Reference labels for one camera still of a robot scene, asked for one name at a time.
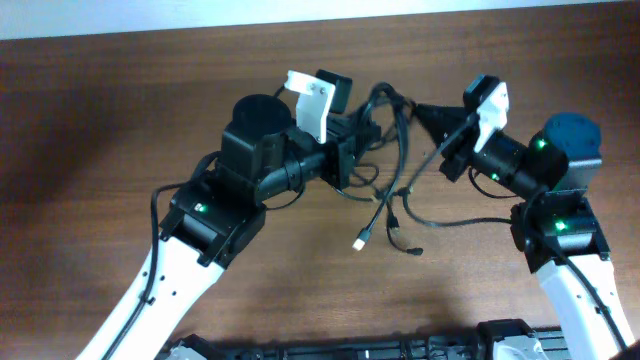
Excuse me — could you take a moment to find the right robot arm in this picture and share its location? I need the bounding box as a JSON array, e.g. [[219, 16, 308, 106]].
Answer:
[[415, 105, 634, 359]]

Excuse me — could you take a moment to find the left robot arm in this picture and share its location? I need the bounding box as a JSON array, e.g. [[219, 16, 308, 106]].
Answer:
[[79, 94, 381, 359]]

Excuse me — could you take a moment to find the right camera cable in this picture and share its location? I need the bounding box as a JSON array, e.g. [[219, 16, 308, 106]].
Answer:
[[399, 112, 629, 351]]

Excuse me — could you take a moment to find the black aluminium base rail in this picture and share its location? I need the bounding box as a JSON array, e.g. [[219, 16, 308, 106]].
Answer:
[[156, 319, 571, 360]]

